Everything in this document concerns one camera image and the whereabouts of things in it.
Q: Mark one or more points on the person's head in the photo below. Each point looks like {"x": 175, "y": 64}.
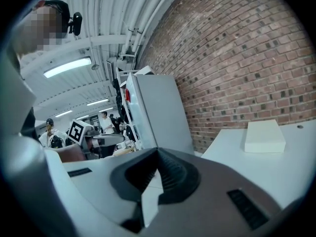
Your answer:
{"x": 42, "y": 31}

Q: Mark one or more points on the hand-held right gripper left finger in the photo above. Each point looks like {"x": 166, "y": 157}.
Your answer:
{"x": 98, "y": 194}

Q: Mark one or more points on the grey refrigerator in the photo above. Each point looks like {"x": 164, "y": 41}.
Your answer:
{"x": 163, "y": 112}

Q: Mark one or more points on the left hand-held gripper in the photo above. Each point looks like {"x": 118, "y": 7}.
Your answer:
{"x": 77, "y": 132}

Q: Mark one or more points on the black head-mounted camera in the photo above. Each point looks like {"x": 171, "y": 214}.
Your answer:
{"x": 77, "y": 23}

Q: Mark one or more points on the flat white box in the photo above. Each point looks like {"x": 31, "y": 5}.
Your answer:
{"x": 264, "y": 137}

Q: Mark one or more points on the person's left forearm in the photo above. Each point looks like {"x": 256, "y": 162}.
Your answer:
{"x": 72, "y": 154}

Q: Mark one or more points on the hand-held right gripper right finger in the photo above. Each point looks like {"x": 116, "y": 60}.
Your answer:
{"x": 209, "y": 206}

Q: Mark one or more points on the black desk grommet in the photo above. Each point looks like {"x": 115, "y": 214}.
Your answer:
{"x": 300, "y": 126}

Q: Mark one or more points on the ceiling light strip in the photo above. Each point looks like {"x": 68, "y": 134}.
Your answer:
{"x": 97, "y": 102}
{"x": 106, "y": 109}
{"x": 66, "y": 67}
{"x": 63, "y": 113}

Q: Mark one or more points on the white cardboard sheet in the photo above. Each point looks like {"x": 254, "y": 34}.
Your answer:
{"x": 144, "y": 70}

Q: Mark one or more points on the red paper tag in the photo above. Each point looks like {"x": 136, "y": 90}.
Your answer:
{"x": 127, "y": 95}

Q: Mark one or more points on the white ceiling pipes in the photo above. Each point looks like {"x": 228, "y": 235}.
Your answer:
{"x": 138, "y": 21}

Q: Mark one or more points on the pile of black bags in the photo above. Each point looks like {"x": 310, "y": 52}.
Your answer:
{"x": 122, "y": 112}

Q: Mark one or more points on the white desk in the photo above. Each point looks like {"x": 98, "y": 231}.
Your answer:
{"x": 247, "y": 171}

